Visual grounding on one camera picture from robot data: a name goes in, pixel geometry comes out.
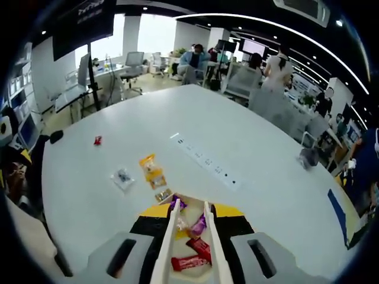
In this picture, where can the white storage shelf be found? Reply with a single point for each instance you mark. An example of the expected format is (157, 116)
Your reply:
(22, 88)

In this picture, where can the bright pink-white monitor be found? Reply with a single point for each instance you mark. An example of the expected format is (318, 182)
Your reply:
(254, 47)

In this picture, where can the black oval case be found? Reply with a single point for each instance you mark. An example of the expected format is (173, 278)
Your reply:
(57, 137)

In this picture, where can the curved ceiling light strip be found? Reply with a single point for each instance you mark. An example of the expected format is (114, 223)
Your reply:
(266, 25)

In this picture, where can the white mesh office chair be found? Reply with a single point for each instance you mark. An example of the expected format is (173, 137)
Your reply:
(242, 81)

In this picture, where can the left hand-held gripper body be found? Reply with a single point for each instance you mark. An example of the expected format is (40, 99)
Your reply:
(5, 136)

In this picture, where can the ceiling air conditioner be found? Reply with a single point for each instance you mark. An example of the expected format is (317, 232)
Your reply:
(302, 9)

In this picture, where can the small purple food packet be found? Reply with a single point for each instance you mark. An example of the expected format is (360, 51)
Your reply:
(182, 204)

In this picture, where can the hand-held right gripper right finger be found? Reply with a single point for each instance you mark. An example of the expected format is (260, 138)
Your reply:
(237, 226)

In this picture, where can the frosted desk partition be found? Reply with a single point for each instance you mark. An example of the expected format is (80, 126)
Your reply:
(281, 114)

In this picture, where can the clear food packet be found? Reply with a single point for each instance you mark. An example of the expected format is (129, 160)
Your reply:
(122, 179)

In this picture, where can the grey office chair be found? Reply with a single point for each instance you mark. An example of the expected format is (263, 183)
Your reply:
(133, 60)
(158, 62)

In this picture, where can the red food bar packet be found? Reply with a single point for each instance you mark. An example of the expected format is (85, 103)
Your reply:
(189, 263)
(199, 247)

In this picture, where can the gold food candy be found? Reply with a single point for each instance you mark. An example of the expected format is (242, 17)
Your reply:
(163, 196)

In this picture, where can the large purple food packet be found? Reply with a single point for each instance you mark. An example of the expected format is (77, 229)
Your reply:
(199, 226)

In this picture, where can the blue cloth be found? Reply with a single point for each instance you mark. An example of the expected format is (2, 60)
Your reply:
(337, 213)

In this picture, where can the yellow food packet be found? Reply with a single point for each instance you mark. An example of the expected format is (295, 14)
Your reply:
(152, 173)

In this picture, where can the grey side desk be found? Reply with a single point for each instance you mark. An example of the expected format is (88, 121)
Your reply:
(74, 94)

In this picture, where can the person's beige shirt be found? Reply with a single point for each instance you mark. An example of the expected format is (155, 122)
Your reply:
(26, 236)

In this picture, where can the black screen stand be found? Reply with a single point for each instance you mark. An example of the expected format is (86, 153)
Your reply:
(94, 83)

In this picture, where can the red food candy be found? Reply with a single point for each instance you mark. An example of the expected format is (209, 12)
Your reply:
(98, 140)

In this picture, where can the green potted plant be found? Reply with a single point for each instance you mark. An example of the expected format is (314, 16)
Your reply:
(306, 100)
(180, 52)

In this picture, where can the pink white food packet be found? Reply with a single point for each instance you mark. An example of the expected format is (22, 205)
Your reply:
(183, 224)

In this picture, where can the grey monitor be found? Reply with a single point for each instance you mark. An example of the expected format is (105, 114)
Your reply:
(83, 69)

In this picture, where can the black tripod stand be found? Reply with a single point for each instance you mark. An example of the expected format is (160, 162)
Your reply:
(226, 47)

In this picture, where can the grey crumpled cloth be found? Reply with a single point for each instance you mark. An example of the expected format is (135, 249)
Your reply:
(309, 158)

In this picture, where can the table power socket strip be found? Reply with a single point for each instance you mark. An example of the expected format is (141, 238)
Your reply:
(207, 162)

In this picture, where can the cream hexagonal container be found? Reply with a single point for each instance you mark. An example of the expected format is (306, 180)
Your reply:
(194, 211)

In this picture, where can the large black screen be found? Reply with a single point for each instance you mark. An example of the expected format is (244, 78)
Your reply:
(83, 29)

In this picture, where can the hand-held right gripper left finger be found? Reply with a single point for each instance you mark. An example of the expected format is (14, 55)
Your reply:
(145, 227)

